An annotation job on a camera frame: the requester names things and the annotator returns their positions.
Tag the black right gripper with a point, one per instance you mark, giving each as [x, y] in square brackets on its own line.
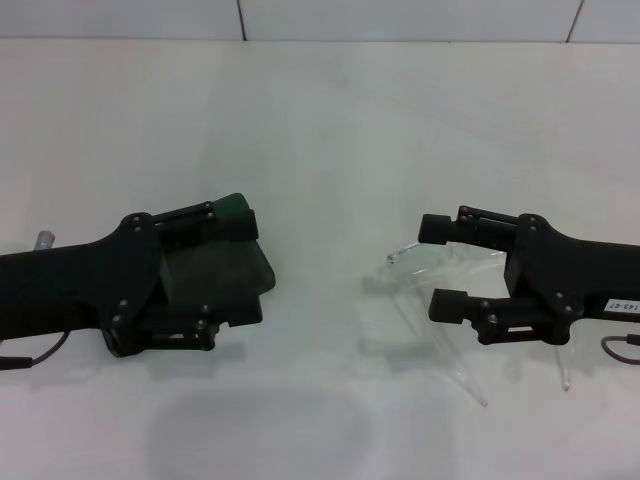
[560, 270]

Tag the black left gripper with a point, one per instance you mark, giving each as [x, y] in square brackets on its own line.
[75, 290]

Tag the clear white glasses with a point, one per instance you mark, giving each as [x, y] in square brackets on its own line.
[440, 260]

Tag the green glasses case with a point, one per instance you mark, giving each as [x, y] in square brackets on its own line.
[220, 270]

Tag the silver connector stub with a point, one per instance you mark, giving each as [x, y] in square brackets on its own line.
[42, 239]

